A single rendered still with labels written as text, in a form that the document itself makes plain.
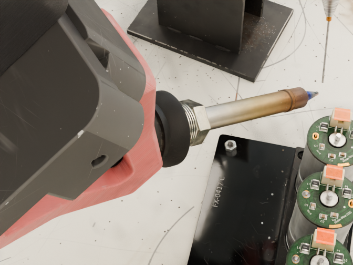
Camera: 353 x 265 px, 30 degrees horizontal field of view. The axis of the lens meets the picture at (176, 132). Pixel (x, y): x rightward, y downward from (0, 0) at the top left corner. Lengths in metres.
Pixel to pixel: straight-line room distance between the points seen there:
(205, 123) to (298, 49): 0.18
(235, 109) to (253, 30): 0.17
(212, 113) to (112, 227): 0.13
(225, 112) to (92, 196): 0.06
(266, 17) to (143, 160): 0.23
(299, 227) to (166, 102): 0.10
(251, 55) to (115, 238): 0.13
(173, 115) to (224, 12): 0.17
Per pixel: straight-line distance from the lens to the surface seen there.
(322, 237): 0.26
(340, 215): 0.27
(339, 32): 0.40
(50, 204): 0.17
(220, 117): 0.22
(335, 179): 0.27
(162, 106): 0.20
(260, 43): 0.39
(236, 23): 0.36
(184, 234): 0.33
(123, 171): 0.19
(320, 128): 0.29
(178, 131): 0.20
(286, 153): 0.34
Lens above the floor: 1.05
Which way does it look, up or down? 58 degrees down
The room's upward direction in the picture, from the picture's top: 3 degrees counter-clockwise
